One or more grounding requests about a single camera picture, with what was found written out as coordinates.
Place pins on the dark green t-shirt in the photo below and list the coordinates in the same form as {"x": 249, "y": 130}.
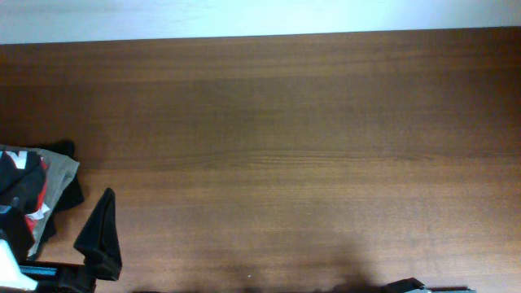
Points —
{"x": 15, "y": 231}

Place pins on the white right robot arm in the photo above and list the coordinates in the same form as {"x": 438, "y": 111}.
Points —
{"x": 413, "y": 285}

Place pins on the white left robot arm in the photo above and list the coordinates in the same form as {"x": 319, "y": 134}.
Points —
{"x": 38, "y": 276}

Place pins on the black folded garment in pile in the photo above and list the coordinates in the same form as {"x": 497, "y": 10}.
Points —
{"x": 63, "y": 191}

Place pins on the grey folded t-shirt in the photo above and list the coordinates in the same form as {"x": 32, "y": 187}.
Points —
{"x": 40, "y": 181}

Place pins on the red white printed t-shirt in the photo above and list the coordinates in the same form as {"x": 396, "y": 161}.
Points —
{"x": 23, "y": 184}

